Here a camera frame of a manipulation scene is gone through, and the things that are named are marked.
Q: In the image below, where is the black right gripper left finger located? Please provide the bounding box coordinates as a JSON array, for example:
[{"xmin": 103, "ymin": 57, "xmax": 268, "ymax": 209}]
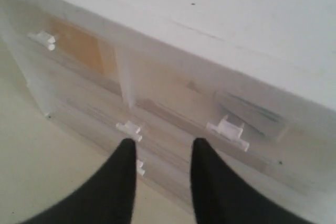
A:
[{"xmin": 25, "ymin": 138, "xmax": 137, "ymax": 223}]

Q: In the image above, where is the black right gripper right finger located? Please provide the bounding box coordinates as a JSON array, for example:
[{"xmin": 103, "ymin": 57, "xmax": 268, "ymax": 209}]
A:
[{"xmin": 190, "ymin": 138, "xmax": 299, "ymax": 223}]

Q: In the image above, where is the white plastic drawer cabinet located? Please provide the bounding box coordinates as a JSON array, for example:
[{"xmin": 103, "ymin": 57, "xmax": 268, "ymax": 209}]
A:
[{"xmin": 1, "ymin": 0, "xmax": 335, "ymax": 223}]

